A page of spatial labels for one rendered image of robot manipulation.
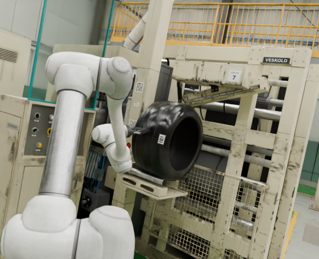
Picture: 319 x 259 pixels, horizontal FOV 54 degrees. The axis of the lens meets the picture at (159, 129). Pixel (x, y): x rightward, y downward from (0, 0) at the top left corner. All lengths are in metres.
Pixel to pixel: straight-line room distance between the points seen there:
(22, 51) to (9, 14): 7.04
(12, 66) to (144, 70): 3.03
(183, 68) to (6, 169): 1.46
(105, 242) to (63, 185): 0.23
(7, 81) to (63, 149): 4.03
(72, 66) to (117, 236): 0.61
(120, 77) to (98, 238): 0.56
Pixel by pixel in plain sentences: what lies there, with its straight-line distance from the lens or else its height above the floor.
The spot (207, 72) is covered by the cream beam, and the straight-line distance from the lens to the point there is 2.35.
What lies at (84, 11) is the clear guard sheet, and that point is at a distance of 2.39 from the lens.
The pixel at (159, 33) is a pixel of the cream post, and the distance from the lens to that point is 2.40.
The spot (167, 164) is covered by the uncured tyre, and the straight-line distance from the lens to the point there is 2.04.
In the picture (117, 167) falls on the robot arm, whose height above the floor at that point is 1.03.
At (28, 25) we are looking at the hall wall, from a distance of 12.59.
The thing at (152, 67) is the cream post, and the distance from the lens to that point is 2.35.
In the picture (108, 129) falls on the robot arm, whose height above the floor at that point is 1.21.
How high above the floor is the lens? 1.35
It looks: 3 degrees down
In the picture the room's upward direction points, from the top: 11 degrees clockwise
